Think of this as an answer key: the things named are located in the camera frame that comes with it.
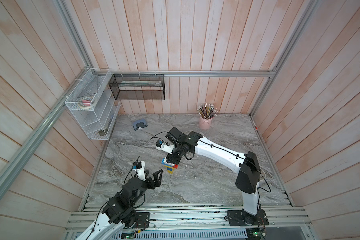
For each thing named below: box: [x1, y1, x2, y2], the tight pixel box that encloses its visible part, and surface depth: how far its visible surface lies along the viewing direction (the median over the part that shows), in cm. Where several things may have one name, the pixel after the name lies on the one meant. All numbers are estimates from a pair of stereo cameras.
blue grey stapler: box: [132, 118, 148, 131], surface depth 113 cm
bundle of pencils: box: [197, 103, 219, 120], surface depth 109 cm
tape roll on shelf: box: [77, 95, 94, 110], surface depth 74 cm
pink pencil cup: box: [199, 116, 213, 130], surface depth 109 cm
